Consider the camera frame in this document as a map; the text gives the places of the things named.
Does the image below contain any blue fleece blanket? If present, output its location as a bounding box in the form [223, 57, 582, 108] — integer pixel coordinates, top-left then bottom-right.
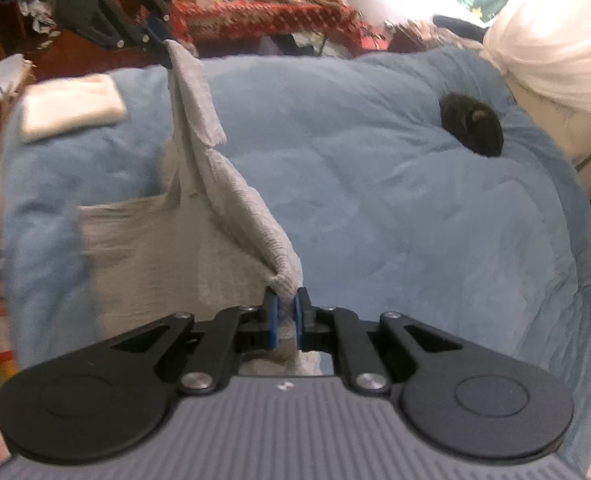
[0, 46, 591, 468]

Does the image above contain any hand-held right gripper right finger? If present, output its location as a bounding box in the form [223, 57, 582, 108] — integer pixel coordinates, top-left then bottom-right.
[294, 287, 465, 394]

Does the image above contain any grey ribbed shirt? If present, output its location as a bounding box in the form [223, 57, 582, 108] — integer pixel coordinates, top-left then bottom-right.
[78, 40, 306, 376]

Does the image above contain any white sheer curtain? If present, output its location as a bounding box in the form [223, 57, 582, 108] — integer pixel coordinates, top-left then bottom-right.
[480, 0, 591, 117]

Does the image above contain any folded cream towel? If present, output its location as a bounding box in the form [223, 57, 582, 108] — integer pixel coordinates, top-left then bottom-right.
[20, 74, 127, 142]

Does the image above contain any table with red patterned cloth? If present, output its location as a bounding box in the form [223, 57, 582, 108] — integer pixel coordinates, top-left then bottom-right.
[168, 0, 364, 54]

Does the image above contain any dark blue cloth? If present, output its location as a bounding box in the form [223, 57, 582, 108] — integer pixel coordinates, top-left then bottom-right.
[433, 14, 491, 44]

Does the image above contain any dark curled-up cat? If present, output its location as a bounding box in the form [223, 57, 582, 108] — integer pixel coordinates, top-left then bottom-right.
[439, 92, 505, 157]

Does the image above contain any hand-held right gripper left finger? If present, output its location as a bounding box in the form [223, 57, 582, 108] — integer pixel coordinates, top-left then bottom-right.
[106, 287, 279, 394]

